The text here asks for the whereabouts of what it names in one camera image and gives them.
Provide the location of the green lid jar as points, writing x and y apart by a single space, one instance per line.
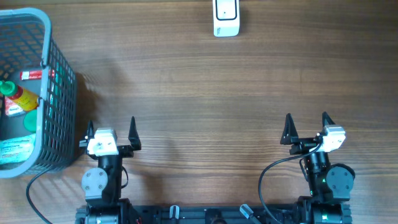
30 121

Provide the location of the small red white carton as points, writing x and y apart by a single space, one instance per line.
12 109

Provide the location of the yellow sauce bottle green cap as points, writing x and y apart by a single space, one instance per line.
24 98

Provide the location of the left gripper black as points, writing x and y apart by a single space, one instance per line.
127 151

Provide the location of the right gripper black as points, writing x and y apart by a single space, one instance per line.
290 136

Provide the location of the red white toothpaste box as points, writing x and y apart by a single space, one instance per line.
31 75

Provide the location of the grey plastic mesh basket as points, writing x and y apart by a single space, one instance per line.
27 44

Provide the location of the green 3M gloves pack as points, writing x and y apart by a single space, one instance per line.
56 83

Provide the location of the teal white tissue pack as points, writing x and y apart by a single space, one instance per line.
17 149

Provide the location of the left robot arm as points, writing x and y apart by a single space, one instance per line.
102 185

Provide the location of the white barcode scanner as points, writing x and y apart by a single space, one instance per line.
226 18

